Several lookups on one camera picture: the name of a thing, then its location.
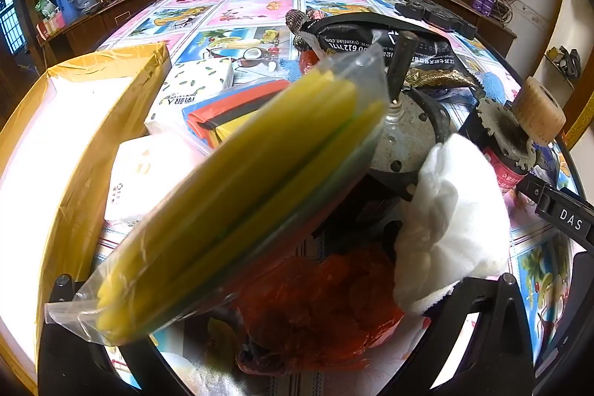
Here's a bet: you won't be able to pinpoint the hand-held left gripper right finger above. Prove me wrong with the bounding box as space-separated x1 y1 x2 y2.
399 273 535 396

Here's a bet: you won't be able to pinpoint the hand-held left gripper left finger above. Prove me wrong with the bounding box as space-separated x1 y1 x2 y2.
37 274 186 396

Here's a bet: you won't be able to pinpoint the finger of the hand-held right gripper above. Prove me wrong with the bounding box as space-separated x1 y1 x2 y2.
514 174 556 212

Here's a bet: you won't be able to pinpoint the white cloth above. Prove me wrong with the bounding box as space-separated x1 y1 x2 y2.
394 133 511 316

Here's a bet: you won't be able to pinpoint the white tissue pack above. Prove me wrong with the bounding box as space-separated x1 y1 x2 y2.
104 136 187 226

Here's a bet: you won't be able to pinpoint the yellow taped cardboard box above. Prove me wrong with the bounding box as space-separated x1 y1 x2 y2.
0 42 172 396

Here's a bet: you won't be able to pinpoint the clear bag of yellow sponges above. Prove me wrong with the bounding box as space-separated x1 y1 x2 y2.
44 47 389 348

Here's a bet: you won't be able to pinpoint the blue knit cloth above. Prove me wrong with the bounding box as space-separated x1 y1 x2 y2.
277 56 303 82

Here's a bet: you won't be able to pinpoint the leaf print tissue pack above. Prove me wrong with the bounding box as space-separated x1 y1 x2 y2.
145 58 235 156

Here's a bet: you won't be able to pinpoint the red labelled cylinder with gear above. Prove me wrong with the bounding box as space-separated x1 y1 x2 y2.
468 96 540 189

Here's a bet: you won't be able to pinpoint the tan wooden wheel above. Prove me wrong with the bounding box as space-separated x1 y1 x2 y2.
512 76 567 147

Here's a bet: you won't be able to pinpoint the dark shoes on rack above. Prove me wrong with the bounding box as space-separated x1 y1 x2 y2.
544 45 582 78

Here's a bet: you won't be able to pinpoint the grey motor with shaft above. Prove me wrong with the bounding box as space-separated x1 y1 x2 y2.
370 31 452 189

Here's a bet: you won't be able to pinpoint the gold braided ribbon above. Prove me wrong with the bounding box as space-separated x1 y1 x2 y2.
403 68 475 89

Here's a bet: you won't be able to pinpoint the red mesh bag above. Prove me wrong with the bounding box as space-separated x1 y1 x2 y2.
236 244 405 374

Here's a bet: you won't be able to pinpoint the black metal tool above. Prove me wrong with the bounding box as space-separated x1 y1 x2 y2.
395 0 479 40

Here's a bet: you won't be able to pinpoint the black printed plastic bag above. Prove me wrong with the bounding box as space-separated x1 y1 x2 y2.
301 12 465 69

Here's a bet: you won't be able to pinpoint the small red object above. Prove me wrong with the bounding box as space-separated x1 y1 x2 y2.
297 49 322 75

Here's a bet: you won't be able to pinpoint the pack of coloured felt sheets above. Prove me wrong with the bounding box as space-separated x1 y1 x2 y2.
182 78 291 150

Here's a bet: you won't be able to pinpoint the printed plastic tablecloth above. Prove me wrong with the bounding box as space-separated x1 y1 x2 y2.
95 0 586 396

